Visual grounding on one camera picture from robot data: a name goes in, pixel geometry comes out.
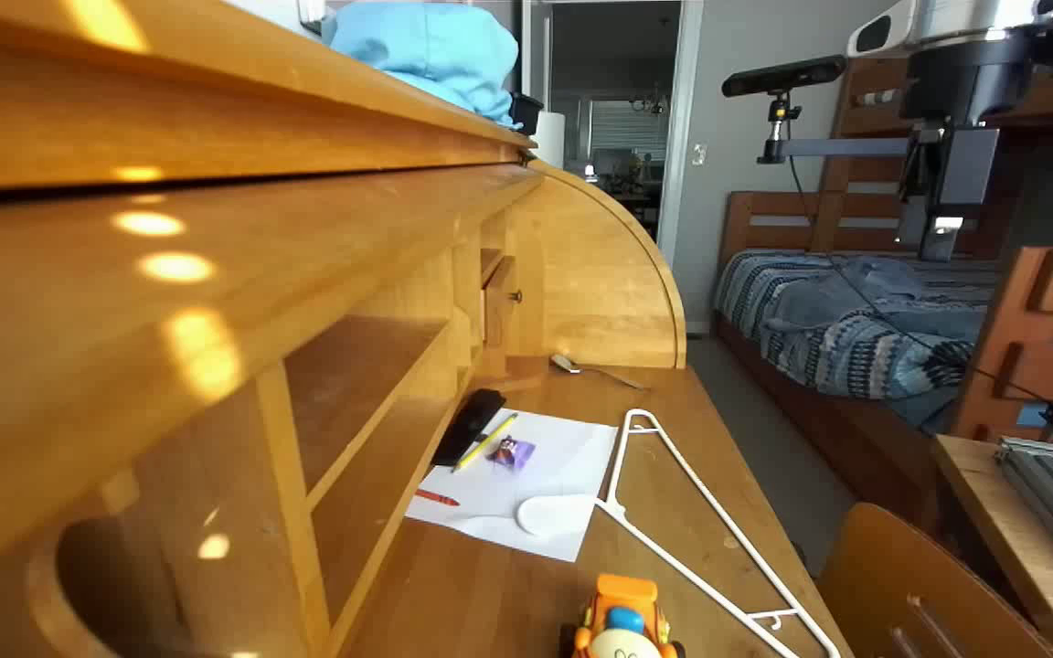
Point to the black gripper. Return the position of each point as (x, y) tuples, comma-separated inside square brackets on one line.
[(963, 86)]

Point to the wooden roll-top desk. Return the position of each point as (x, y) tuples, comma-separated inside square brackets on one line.
[(245, 242)]

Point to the wooden side table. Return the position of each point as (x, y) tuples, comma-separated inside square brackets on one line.
[(1004, 525)]

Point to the wooden chair back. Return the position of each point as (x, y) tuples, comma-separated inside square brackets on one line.
[(903, 585)]

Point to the white paper sheet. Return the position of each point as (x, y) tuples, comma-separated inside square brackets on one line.
[(550, 475)]

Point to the small purple card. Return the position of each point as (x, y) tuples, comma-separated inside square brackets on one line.
[(509, 452)]

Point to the orange toy car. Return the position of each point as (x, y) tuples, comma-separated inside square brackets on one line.
[(623, 614)]

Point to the yellow pencil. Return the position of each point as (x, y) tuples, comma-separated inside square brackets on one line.
[(485, 443)]

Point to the black stapler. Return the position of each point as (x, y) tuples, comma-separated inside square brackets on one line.
[(466, 423)]

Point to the light blue folded cloth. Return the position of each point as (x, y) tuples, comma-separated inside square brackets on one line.
[(441, 47)]

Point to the red pen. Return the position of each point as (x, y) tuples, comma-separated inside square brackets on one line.
[(437, 499)]

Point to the wooden slatted frame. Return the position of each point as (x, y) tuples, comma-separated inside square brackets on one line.
[(1040, 351)]

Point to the wooden bed frame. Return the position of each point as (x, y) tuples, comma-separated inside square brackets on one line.
[(785, 223)]

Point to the black stereo camera bar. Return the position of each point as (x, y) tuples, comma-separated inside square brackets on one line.
[(785, 73)]

